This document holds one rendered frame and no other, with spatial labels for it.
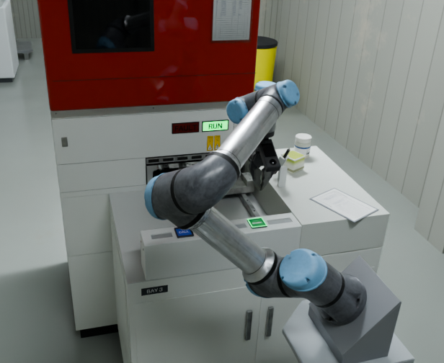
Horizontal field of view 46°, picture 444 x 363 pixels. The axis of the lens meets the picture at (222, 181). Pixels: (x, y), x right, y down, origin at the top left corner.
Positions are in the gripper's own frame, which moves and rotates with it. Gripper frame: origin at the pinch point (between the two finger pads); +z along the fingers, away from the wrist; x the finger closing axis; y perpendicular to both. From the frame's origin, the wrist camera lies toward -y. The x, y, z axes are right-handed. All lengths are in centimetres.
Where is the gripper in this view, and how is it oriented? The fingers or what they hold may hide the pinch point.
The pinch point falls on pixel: (261, 188)
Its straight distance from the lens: 176.1
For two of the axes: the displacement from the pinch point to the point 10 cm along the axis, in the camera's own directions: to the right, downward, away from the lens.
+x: -9.6, 0.9, -2.7
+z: -0.4, 8.9, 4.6
